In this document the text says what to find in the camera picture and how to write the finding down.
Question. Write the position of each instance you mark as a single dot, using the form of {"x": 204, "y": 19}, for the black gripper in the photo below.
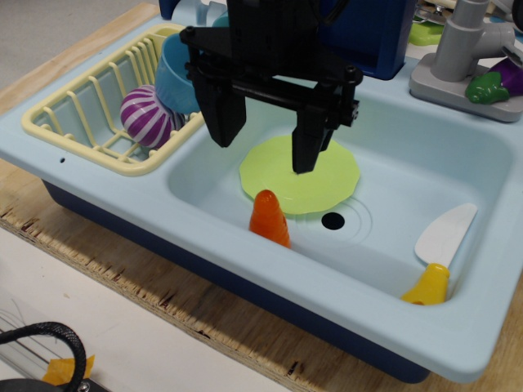
{"x": 271, "y": 52}

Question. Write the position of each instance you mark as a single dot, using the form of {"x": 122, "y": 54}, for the orange toy carrot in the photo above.
{"x": 268, "y": 220}

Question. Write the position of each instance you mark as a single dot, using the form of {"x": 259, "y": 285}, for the light green plastic plate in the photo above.
{"x": 269, "y": 166}

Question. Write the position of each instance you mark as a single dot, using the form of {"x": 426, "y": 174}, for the blue plastic cup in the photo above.
{"x": 172, "y": 86}

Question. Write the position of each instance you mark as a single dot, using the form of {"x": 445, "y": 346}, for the teal plastic cup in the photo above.
{"x": 222, "y": 21}

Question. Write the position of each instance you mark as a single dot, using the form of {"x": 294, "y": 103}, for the purple white striped ball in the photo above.
{"x": 146, "y": 119}

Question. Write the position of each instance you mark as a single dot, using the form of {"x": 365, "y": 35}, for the dark blue plastic box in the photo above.
{"x": 371, "y": 34}

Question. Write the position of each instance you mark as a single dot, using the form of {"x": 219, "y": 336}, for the grey toy faucet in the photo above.
{"x": 442, "y": 77}

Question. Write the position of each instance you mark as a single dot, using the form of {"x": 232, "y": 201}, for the lime green toy dish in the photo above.
{"x": 425, "y": 34}

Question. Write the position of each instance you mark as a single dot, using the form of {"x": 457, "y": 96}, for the cream yellow dish rack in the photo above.
{"x": 82, "y": 117}

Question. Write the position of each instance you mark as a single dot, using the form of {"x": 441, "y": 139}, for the light blue toy sink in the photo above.
{"x": 416, "y": 161}

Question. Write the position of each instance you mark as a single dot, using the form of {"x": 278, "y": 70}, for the wooden board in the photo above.
{"x": 154, "y": 326}

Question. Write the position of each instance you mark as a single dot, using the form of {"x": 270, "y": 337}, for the white yellow toy knife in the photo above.
{"x": 436, "y": 248}

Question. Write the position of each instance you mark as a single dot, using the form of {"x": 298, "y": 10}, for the purple green toy eggplant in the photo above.
{"x": 500, "y": 83}

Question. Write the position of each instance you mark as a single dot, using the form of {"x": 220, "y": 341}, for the yellow tape piece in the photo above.
{"x": 59, "y": 371}

